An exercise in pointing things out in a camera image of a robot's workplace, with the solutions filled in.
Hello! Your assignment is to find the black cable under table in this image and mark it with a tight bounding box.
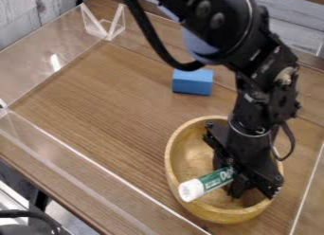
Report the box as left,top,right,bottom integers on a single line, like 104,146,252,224
0,208,63,235

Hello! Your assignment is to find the blue foam block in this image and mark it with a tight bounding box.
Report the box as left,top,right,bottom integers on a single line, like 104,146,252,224
172,69,213,96

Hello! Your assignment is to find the clear acrylic front wall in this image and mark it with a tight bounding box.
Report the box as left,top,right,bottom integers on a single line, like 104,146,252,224
0,100,209,235

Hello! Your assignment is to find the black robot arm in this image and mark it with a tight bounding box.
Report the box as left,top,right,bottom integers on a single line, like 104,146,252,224
157,0,300,199

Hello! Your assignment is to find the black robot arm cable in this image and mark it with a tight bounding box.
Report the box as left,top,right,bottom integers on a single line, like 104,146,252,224
117,0,208,72

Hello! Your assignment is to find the green and white marker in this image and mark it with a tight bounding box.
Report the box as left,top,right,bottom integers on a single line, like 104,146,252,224
179,167,236,203

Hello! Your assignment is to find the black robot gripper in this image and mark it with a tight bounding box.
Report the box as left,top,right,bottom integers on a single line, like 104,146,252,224
203,119,284,199

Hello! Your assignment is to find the clear acrylic corner bracket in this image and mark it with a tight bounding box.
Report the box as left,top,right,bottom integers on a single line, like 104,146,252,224
80,4,127,42

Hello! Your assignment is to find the brown wooden bowl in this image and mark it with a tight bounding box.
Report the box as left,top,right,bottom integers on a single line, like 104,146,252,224
164,116,272,225

